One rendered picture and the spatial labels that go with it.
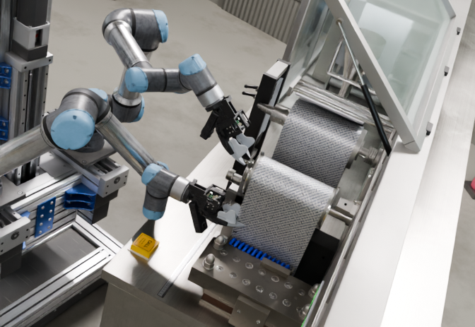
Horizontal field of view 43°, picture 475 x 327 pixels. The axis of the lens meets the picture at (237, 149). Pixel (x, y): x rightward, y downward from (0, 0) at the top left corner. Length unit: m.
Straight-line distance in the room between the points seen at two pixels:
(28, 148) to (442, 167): 1.25
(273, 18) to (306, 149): 4.03
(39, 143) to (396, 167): 1.05
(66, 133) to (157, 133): 2.34
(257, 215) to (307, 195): 0.18
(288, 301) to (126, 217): 1.77
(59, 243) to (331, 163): 1.48
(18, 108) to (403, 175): 1.43
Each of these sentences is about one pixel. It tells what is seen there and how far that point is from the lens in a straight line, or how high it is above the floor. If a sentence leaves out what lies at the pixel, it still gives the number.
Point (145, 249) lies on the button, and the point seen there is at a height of 0.92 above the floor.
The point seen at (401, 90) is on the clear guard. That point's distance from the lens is 1.57.
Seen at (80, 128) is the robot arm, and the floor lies 1.30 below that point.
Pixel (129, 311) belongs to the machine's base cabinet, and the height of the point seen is 0.79.
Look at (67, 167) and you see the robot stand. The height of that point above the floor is 0.73.
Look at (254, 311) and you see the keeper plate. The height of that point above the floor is 1.01.
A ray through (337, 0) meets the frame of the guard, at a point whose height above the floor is 1.92.
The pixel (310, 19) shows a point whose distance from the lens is 2.70.
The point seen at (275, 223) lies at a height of 1.16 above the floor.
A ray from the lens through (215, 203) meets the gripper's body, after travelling 1.89.
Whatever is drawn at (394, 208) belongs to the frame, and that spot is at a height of 1.65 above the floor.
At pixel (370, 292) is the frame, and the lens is 1.07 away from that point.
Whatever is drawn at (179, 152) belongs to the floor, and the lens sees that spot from 4.03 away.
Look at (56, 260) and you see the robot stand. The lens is 2.91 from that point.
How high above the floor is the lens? 2.35
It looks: 34 degrees down
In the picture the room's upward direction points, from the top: 18 degrees clockwise
